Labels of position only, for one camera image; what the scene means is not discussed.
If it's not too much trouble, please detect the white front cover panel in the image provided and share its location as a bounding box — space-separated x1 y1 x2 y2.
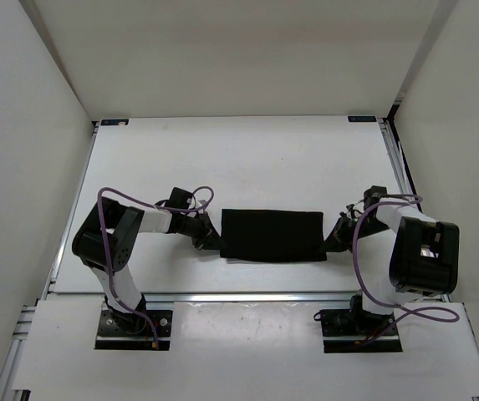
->
14 301 479 400

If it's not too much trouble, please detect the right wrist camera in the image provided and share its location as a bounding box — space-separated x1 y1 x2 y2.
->
363 185 387 209

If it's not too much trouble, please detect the blue corner label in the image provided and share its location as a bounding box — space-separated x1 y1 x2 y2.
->
100 119 130 126
348 115 377 123

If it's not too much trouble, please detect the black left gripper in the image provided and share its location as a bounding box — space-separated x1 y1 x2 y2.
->
178 211 228 250

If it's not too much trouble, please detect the black skirt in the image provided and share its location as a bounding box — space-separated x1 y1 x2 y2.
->
220 209 327 263

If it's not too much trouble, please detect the left blue corner label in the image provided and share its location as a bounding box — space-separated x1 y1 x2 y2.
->
100 119 130 126

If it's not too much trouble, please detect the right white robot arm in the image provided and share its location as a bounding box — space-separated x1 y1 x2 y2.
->
323 192 460 334

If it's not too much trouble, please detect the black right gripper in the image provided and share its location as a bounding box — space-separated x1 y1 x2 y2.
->
317 211 390 253

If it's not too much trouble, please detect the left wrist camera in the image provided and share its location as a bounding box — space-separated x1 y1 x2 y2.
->
155 187 193 213

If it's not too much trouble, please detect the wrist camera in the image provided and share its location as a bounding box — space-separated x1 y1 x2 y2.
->
155 187 193 213
363 185 387 209

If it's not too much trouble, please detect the aluminium table frame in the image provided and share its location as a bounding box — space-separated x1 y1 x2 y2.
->
0 116 475 400

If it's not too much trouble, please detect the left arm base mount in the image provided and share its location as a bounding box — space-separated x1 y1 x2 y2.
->
94 304 173 351

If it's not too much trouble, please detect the right blue corner label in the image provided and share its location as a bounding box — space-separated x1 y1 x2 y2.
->
348 115 377 123

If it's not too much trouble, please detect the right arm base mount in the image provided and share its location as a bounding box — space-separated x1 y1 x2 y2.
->
313 295 403 353

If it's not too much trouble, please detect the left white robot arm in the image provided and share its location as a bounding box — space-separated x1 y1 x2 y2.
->
72 193 223 334

